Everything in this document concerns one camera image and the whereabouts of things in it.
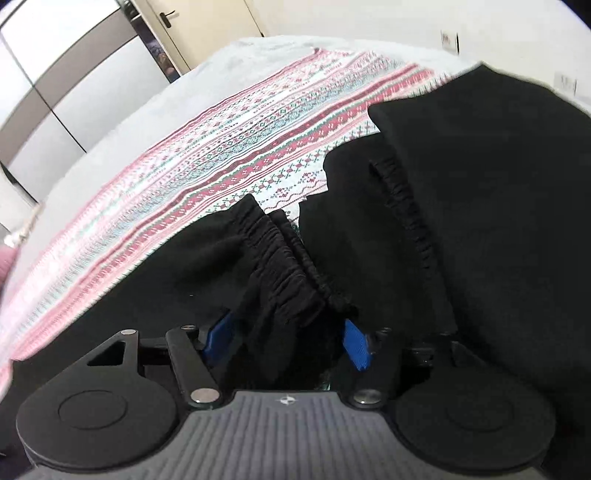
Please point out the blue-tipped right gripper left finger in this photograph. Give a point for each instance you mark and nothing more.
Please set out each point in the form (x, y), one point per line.
(193, 352)

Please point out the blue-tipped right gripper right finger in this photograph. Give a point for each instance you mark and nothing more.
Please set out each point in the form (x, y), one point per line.
(375, 356)

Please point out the black sweatpants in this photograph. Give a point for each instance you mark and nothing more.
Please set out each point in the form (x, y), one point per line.
(467, 213)

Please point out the red green patterned knit blanket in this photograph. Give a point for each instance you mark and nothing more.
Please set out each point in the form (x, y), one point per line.
(267, 141)

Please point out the white grey wardrobe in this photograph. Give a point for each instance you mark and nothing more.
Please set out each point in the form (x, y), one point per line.
(71, 71)

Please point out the cream door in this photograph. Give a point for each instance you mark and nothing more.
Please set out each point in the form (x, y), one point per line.
(190, 31)

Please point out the white wall switch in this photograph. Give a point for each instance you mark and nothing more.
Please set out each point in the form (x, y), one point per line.
(450, 41)

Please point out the white wall socket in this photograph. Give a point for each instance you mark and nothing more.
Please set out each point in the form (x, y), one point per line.
(565, 84)

